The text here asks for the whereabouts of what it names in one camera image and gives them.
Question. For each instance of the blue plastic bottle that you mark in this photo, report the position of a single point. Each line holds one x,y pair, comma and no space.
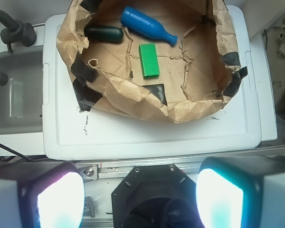
145,25

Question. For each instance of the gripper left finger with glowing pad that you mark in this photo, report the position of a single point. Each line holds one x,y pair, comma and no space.
41,195

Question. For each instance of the dark green oval object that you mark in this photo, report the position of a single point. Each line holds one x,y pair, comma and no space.
104,33

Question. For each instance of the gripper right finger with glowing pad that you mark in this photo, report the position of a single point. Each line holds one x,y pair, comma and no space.
242,192

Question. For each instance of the crumpled brown paper bag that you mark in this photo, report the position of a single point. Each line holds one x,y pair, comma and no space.
198,76

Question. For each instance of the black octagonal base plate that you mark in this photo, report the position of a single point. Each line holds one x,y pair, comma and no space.
159,196

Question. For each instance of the aluminium extrusion rail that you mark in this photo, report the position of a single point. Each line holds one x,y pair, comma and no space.
94,170

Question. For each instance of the dark grey hose fitting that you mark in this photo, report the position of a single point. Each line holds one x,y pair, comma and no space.
16,31

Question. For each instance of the green rectangular block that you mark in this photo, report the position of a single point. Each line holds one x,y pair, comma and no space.
149,61

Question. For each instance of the white plastic bin lid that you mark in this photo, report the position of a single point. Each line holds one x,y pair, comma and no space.
72,134

